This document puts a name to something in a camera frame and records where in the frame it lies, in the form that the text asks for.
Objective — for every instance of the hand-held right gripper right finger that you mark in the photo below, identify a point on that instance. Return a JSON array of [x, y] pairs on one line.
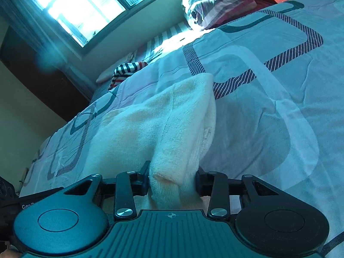
[[218, 190]]

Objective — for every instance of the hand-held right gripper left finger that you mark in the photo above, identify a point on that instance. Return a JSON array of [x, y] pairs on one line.
[[124, 190]]

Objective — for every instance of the cream knit sweater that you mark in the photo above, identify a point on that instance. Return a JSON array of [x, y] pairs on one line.
[[166, 129]]

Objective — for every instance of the patterned bed cover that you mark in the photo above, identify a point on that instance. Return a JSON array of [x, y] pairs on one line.
[[255, 91]]

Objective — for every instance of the pink folded cloth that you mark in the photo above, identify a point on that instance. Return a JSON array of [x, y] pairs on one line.
[[110, 72]]

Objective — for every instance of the black white red striped cloth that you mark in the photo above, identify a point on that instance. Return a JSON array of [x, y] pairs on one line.
[[126, 71]]

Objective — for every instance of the dark wooden wardrobe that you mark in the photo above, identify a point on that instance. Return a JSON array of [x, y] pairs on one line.
[[35, 86]]

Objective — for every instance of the grey white striped bed sheet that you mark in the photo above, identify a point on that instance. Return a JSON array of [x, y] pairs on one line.
[[166, 41]]

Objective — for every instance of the striped pink pillow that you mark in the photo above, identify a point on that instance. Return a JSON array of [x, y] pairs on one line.
[[220, 5]]

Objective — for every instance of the window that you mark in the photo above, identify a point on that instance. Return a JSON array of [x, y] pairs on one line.
[[86, 8]]

